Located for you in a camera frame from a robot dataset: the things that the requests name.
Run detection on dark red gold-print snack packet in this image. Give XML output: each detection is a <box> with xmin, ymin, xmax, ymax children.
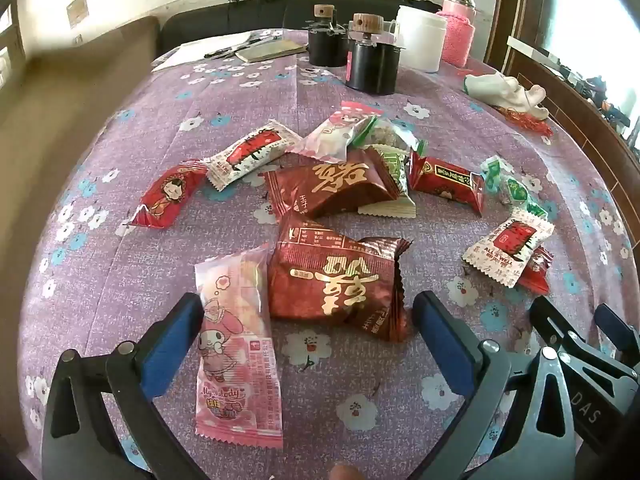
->
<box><xmin>263</xmin><ymin>147</ymin><xmax>402</xmax><ymax>221</ymax></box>
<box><xmin>266</xmin><ymin>214</ymin><xmax>414</xmax><ymax>344</ymax></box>

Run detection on black pen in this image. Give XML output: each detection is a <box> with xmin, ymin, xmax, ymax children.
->
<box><xmin>204</xmin><ymin>35</ymin><xmax>283</xmax><ymax>60</ymax></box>

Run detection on tan notebook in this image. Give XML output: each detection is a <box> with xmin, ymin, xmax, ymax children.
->
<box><xmin>235</xmin><ymin>39</ymin><xmax>308</xmax><ymax>64</ymax></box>

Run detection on green white candy packet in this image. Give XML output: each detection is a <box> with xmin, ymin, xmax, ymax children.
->
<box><xmin>501</xmin><ymin>176</ymin><xmax>549</xmax><ymax>222</ymax></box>
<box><xmin>481</xmin><ymin>156</ymin><xmax>507</xmax><ymax>192</ymax></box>

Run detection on red cartoon-girl candy packet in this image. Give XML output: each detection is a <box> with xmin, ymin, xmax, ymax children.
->
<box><xmin>126</xmin><ymin>159</ymin><xmax>209</xmax><ymax>229</ymax></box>

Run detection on green snack packet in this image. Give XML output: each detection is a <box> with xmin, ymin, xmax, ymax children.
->
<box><xmin>375</xmin><ymin>145</ymin><xmax>411</xmax><ymax>201</ymax></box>

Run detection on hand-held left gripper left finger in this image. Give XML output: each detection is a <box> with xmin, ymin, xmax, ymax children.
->
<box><xmin>41</xmin><ymin>292</ymin><xmax>206</xmax><ymax>480</ymax></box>

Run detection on white paper sheets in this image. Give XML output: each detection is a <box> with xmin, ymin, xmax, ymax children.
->
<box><xmin>151</xmin><ymin>30</ymin><xmax>253</xmax><ymax>73</ymax></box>

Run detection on black sofa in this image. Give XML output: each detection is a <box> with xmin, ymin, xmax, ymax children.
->
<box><xmin>159</xmin><ymin>0</ymin><xmax>453</xmax><ymax>57</ymax></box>

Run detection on white red-label snack packet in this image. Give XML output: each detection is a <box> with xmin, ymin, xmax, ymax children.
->
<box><xmin>461</xmin><ymin>207</ymin><xmax>557</xmax><ymax>289</ymax></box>
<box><xmin>206</xmin><ymin>120</ymin><xmax>302</xmax><ymax>192</ymax></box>

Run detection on white plastic jar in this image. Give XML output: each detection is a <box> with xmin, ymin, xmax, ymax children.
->
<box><xmin>396</xmin><ymin>5</ymin><xmax>448</xmax><ymax>74</ymax></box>

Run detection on small red snack packet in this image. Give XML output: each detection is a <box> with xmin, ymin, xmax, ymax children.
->
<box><xmin>515</xmin><ymin>247</ymin><xmax>555</xmax><ymax>294</ymax></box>

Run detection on white cloth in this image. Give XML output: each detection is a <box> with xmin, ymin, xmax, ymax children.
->
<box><xmin>463</xmin><ymin>73</ymin><xmax>547</xmax><ymax>122</ymax></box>

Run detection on wooden side cabinet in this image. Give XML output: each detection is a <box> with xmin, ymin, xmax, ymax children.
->
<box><xmin>504</xmin><ymin>35</ymin><xmax>640</xmax><ymax>171</ymax></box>

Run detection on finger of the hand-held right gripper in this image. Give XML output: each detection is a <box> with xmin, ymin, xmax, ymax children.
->
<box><xmin>595</xmin><ymin>304</ymin><xmax>640</xmax><ymax>361</ymax></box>
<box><xmin>530</xmin><ymin>297</ymin><xmax>640</xmax><ymax>456</ymax></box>

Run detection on pink cartoon snack packet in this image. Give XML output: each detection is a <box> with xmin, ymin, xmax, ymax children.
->
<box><xmin>194</xmin><ymin>244</ymin><xmax>284</xmax><ymax>452</ymax></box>

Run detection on red green-label snack packet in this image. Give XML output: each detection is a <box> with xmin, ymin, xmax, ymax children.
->
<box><xmin>408</xmin><ymin>151</ymin><xmax>487</xmax><ymax>217</ymax></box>

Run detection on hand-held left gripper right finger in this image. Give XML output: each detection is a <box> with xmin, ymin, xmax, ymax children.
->
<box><xmin>411</xmin><ymin>290</ymin><xmax>581</xmax><ymax>480</ymax></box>

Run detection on red string net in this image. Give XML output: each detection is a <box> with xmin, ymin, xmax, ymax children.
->
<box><xmin>499</xmin><ymin>106</ymin><xmax>555</xmax><ymax>137</ymax></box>

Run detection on cream wafer packet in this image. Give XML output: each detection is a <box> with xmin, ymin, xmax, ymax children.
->
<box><xmin>345</xmin><ymin>194</ymin><xmax>417</xmax><ymax>220</ymax></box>

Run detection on person's left hand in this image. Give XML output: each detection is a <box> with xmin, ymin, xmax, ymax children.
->
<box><xmin>331</xmin><ymin>462</ymin><xmax>367</xmax><ymax>480</ymax></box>

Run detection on black canister with wooden lid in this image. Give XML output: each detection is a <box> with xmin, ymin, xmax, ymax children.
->
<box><xmin>344</xmin><ymin>12</ymin><xmax>399</xmax><ymax>96</ymax></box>
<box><xmin>306</xmin><ymin>4</ymin><xmax>349</xmax><ymax>68</ymax></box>

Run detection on clear green-edged snack packet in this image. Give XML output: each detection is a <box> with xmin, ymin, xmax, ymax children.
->
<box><xmin>350</xmin><ymin>117</ymin><xmax>430</xmax><ymax>161</ymax></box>

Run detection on brown armchair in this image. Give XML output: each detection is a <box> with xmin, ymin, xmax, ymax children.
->
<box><xmin>0</xmin><ymin>14</ymin><xmax>162</xmax><ymax>271</ymax></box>

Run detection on pink knit-sleeved bottle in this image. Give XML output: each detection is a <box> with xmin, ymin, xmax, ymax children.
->
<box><xmin>434</xmin><ymin>0</ymin><xmax>477</xmax><ymax>68</ymax></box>

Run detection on purple floral tablecloth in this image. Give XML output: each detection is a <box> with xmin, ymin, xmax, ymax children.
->
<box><xmin>19</xmin><ymin>26</ymin><xmax>634</xmax><ymax>480</ymax></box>

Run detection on pink translucent snack packet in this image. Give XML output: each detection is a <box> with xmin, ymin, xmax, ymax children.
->
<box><xmin>287</xmin><ymin>101</ymin><xmax>384</xmax><ymax>164</ymax></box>

